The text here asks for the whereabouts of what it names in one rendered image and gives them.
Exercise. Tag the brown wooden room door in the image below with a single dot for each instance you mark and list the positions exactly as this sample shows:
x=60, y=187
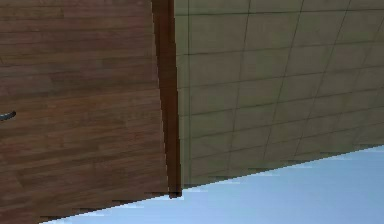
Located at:
x=83, y=110

